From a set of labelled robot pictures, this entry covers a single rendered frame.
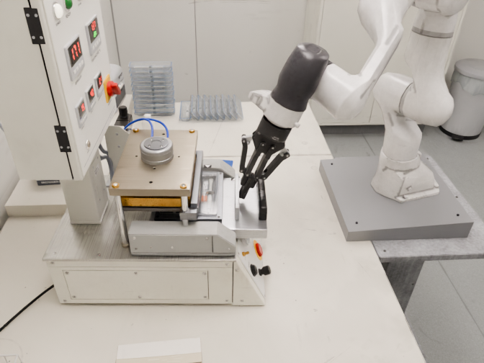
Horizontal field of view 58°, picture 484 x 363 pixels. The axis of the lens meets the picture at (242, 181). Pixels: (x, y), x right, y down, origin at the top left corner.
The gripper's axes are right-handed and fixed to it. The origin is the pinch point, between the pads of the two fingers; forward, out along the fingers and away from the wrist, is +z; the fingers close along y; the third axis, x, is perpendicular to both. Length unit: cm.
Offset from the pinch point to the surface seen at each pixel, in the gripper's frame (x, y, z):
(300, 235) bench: 11.2, 26.3, 19.6
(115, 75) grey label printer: 89, -50, 26
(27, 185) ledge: 28, -62, 46
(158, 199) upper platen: -10.7, -20.6, 4.1
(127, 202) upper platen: -10.8, -27.4, 7.3
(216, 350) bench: -29.9, 3.1, 28.0
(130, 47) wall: 236, -65, 71
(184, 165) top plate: -4.1, -17.3, -3.0
